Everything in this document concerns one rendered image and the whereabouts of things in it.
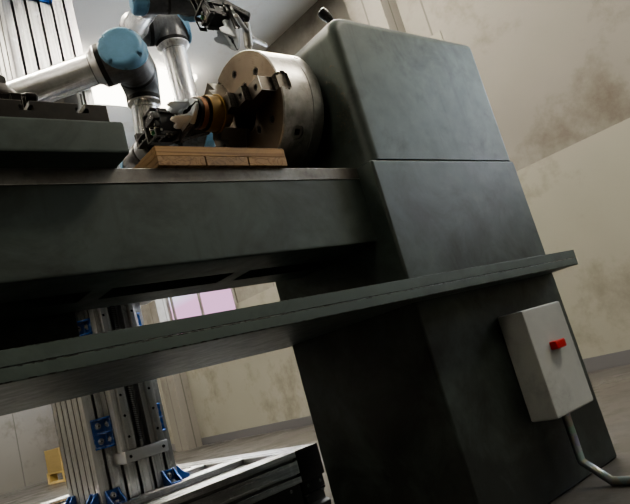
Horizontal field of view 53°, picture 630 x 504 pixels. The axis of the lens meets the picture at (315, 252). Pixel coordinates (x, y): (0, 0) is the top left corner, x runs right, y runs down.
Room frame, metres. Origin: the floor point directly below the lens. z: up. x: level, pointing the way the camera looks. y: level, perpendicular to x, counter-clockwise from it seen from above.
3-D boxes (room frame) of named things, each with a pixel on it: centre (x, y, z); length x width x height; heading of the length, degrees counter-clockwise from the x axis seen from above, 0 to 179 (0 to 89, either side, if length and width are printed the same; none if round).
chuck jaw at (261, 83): (1.37, 0.03, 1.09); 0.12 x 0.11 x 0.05; 41
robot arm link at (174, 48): (2.05, 0.29, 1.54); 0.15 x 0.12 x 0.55; 113
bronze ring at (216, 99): (1.39, 0.15, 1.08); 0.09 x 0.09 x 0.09; 41
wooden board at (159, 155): (1.31, 0.24, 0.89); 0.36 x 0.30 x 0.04; 41
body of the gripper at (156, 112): (1.42, 0.28, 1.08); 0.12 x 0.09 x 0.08; 40
